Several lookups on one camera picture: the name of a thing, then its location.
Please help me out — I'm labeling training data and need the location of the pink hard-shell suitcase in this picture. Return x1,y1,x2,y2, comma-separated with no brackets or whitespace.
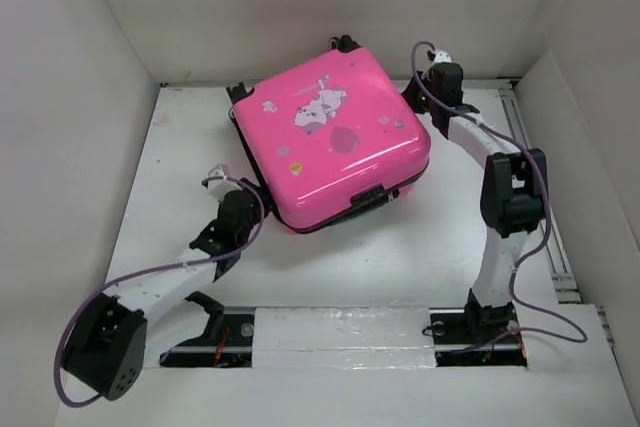
226,35,431,234

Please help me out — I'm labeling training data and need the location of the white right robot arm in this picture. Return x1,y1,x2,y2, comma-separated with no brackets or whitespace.
402,62,547,341

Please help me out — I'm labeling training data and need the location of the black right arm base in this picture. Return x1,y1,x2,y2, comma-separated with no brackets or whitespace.
422,308,527,368

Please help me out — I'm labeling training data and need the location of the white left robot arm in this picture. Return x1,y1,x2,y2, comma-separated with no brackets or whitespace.
54,181,268,408

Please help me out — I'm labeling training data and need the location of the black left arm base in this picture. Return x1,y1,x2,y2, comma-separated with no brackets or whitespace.
159,291,256,369

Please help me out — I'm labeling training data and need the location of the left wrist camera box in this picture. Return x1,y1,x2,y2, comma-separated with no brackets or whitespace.
202,164,236,203

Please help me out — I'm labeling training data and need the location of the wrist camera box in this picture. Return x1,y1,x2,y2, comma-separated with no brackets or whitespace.
427,49,452,64
202,164,236,203

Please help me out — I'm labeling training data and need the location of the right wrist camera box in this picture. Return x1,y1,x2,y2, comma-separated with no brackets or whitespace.
427,49,452,64

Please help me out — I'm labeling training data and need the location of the aluminium side rail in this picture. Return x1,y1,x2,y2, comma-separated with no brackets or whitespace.
499,80,583,305

